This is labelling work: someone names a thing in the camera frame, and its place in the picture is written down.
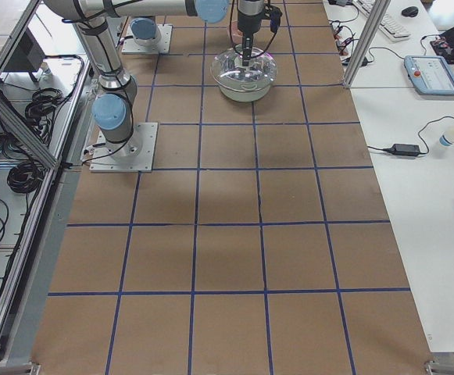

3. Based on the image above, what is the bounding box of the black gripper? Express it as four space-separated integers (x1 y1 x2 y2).
237 0 263 66

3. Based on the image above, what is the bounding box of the glass pot lid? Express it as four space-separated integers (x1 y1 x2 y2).
210 48 277 83

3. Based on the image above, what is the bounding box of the pink bowl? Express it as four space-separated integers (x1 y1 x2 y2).
227 20 242 38

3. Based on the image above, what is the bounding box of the white keyboard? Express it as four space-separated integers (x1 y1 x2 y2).
352 0 411 42

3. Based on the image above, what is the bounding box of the black computer mouse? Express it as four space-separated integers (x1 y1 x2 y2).
401 6 419 18

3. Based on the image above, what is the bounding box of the blue teach pendant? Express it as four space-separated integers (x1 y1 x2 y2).
403 55 454 96

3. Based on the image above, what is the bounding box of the black power adapter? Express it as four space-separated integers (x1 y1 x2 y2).
382 144 422 157

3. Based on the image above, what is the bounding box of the paper cup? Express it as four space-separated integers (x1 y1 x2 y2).
439 126 454 147

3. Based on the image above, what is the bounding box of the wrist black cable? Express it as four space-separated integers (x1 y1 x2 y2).
226 0 284 54

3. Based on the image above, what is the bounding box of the aluminium frame post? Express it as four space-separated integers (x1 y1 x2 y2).
343 0 391 88

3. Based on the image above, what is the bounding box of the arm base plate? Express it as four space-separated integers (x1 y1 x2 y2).
89 123 159 173
122 22 173 55

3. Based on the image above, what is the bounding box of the aluminium side frame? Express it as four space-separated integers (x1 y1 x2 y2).
0 1 91 372

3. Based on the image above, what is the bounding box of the coiled black cable bundle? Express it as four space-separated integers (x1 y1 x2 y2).
6 160 42 195

